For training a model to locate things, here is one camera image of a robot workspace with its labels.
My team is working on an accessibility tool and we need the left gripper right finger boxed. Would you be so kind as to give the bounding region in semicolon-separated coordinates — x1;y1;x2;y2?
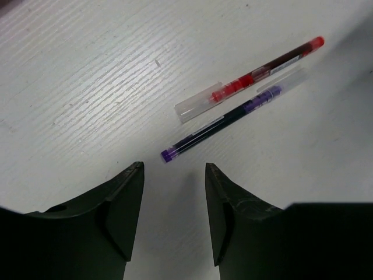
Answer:
205;163;372;279

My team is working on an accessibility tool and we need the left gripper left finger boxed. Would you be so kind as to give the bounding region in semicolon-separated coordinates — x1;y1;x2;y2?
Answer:
1;162;145;279

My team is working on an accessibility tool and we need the blue pen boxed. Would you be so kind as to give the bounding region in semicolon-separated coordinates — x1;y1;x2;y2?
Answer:
161;68;307;163

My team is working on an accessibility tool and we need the red pen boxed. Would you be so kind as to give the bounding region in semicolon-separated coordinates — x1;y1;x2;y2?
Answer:
174;36;325;123

